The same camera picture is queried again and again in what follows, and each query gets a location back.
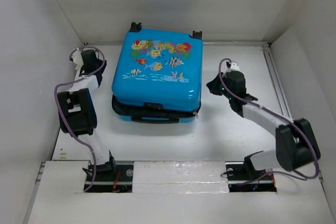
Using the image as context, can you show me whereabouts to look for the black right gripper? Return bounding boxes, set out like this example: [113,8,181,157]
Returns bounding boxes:
[206,71,234,100]

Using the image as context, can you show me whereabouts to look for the blue hard-shell suitcase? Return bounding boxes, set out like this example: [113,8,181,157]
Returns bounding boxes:
[111,22,203,124]

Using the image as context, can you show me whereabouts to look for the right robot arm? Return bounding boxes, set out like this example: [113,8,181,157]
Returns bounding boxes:
[206,71,321,180]

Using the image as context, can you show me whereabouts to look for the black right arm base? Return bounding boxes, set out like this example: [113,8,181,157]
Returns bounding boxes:
[221,164,277,193]

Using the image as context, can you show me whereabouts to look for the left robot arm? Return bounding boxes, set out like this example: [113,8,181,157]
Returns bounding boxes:
[54,46,117,180]

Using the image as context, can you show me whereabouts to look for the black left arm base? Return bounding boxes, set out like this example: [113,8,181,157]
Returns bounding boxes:
[82,162,134,193]

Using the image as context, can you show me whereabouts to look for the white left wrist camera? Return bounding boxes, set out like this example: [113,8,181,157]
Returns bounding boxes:
[70,49,83,71]

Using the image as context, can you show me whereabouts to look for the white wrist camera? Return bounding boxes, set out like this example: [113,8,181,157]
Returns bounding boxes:
[70,49,83,71]
[226,61,240,71]

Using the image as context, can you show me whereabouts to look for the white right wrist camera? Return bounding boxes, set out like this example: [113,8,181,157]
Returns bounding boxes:
[226,61,240,71]

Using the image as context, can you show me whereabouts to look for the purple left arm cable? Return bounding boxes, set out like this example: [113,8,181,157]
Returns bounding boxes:
[54,47,106,192]

